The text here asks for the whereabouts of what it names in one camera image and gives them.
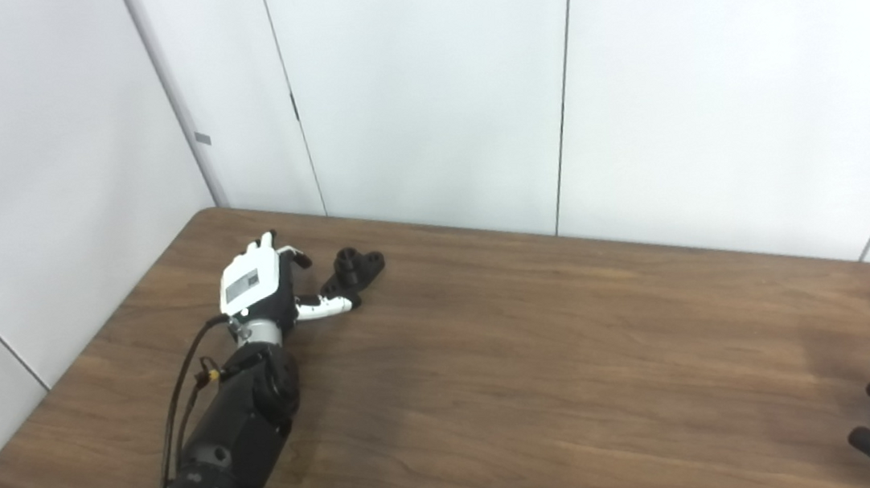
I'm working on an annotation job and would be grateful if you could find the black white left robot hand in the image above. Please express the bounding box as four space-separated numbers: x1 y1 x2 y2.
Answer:
212 222 367 353

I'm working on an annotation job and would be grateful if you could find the thin wire with yellow connector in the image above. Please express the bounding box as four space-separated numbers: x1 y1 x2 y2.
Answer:
165 352 264 466

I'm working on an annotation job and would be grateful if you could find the black flanged holder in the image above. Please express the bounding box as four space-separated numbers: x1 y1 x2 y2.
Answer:
314 244 391 314

